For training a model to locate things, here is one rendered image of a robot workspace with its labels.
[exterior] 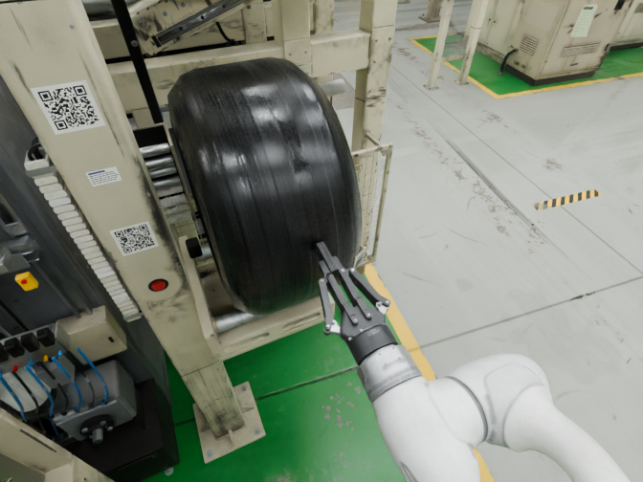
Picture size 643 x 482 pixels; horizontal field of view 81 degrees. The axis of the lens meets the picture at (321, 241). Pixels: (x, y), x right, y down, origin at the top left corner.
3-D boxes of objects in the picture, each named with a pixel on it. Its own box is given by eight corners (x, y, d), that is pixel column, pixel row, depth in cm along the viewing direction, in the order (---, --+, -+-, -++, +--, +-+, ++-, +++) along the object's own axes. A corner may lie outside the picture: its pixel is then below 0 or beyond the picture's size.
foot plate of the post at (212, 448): (205, 464, 157) (203, 461, 155) (192, 405, 175) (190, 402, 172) (266, 435, 165) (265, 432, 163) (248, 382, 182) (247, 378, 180)
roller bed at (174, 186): (137, 236, 125) (100, 161, 104) (133, 210, 135) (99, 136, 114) (197, 220, 131) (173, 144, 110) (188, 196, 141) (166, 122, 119)
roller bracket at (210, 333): (211, 357, 100) (204, 338, 93) (185, 257, 126) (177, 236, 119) (224, 352, 101) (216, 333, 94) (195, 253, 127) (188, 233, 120)
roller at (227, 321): (210, 317, 103) (214, 334, 103) (210, 318, 99) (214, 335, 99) (324, 277, 114) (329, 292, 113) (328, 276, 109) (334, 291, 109)
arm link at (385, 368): (376, 393, 53) (357, 355, 56) (366, 409, 60) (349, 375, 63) (430, 367, 55) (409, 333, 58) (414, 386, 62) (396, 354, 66)
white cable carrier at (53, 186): (127, 322, 96) (22, 164, 62) (125, 307, 99) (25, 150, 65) (145, 317, 97) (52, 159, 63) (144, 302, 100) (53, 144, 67)
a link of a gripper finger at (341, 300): (358, 331, 65) (351, 334, 65) (329, 280, 71) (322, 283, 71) (361, 320, 62) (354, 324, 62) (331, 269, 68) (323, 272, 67)
